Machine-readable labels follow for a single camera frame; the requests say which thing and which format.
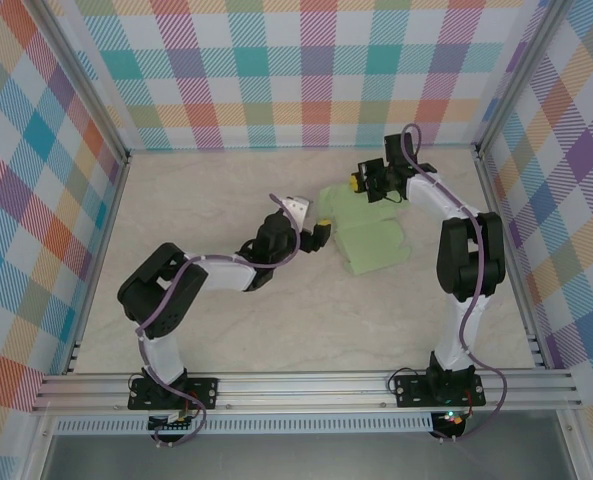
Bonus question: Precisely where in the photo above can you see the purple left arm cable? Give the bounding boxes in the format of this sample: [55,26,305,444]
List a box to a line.
[134,193,305,448]

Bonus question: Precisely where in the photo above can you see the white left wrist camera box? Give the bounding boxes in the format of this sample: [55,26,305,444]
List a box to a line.
[281,197,311,229]

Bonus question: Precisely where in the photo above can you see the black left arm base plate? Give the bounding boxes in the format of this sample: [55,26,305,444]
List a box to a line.
[127,377,221,412]

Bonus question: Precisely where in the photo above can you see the slotted grey cable duct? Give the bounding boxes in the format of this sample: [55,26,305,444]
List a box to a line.
[54,417,435,435]

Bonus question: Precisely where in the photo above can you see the aluminium table side rail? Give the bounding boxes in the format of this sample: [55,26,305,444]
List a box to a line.
[475,152,550,371]
[63,154,132,376]

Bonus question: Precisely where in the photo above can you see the aluminium mounting rail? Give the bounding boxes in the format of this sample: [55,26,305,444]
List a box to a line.
[30,369,582,414]

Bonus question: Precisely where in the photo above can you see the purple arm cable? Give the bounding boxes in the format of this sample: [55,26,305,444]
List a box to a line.
[400,122,508,444]
[134,193,305,448]

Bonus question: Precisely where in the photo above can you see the aluminium frame post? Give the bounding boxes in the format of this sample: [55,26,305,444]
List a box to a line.
[475,0,572,156]
[28,0,130,166]

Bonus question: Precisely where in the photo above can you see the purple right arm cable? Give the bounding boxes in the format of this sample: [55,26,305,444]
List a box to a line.
[400,122,508,444]

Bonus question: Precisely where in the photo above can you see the light green paper box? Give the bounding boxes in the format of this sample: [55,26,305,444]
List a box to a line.
[318,183,411,276]

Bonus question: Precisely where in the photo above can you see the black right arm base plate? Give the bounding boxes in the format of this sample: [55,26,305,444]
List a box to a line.
[393,374,487,409]

